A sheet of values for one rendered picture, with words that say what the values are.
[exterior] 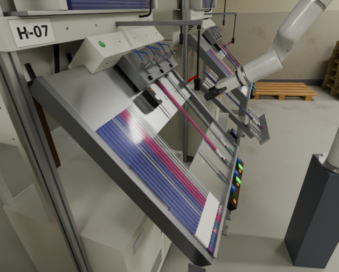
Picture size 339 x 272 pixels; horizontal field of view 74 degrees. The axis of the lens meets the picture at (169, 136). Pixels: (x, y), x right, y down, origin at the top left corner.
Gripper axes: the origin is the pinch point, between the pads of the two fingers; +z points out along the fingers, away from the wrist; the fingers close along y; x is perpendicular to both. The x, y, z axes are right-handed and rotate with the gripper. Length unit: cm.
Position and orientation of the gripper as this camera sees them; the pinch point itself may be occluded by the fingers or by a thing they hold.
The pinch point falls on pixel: (209, 94)
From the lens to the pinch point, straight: 108.0
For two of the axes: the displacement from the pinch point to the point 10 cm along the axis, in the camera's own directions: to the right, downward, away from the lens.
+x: 5.3, 8.2, 2.4
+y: -3.6, 4.7, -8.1
